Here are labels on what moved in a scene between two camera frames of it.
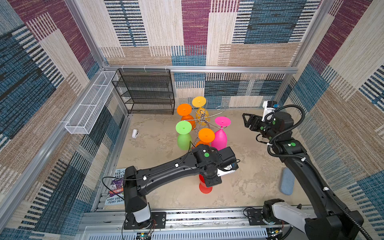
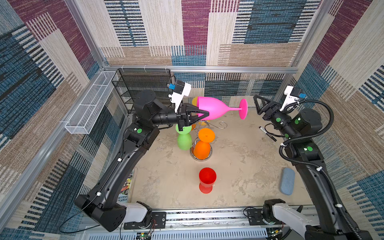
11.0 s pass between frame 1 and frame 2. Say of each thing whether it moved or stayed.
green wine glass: stayed
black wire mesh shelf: stayed
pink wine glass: moved
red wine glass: stayed
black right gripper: moved
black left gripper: moved
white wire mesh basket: stayed
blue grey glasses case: stayed
